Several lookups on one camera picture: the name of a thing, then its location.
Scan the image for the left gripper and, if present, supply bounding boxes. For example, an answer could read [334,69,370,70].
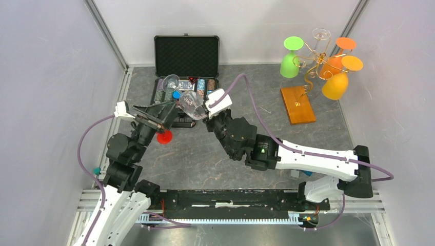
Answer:
[131,99,180,161]

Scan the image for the red plastic wine glass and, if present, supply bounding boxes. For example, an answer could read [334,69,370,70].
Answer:
[156,130,173,145]

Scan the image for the clear wine glass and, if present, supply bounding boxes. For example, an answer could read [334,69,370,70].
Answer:
[307,28,331,66]
[163,74,207,120]

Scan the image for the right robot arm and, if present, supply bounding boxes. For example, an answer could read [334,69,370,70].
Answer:
[203,109,373,209]

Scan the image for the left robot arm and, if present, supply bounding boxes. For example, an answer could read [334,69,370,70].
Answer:
[75,101,178,245]

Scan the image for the wooden rack base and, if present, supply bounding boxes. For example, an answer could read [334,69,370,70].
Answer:
[280,86,317,125]

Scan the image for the green plastic wine glass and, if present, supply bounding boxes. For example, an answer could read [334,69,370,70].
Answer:
[280,36,304,78]

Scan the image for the yellow plastic wine glass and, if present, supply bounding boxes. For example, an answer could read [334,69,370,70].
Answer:
[322,55,364,100]

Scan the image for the orange plastic wine glass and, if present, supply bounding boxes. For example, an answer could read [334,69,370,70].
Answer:
[318,37,357,80]

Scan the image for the blue round chip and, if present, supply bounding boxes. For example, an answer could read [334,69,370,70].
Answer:
[172,91,180,100]

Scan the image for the playing card deck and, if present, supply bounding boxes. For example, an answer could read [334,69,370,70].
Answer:
[177,80,195,91]

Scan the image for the black poker chip case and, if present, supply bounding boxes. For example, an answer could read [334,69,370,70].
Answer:
[150,35,220,128]

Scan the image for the teal small block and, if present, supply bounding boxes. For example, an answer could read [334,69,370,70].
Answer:
[93,168,101,176]

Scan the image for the blue green building blocks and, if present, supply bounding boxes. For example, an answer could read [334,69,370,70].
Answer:
[302,170,312,177]

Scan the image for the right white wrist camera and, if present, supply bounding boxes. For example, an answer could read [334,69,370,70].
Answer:
[205,88,233,118]

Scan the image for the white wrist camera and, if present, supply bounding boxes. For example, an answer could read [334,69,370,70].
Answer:
[114,101,135,121]
[205,88,233,118]

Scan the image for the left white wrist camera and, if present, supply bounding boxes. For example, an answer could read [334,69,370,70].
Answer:
[114,101,135,121]

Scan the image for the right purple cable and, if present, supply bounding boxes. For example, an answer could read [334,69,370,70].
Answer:
[209,73,395,232]

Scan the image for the purple cable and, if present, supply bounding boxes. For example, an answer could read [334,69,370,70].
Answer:
[209,73,395,232]
[77,114,193,246]

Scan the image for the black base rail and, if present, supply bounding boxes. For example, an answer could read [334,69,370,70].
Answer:
[149,189,331,220]

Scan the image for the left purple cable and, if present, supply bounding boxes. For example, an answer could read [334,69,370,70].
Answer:
[77,114,193,246]

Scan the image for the gold wire glass rack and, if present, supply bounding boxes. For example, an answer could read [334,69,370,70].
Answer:
[295,33,357,107]

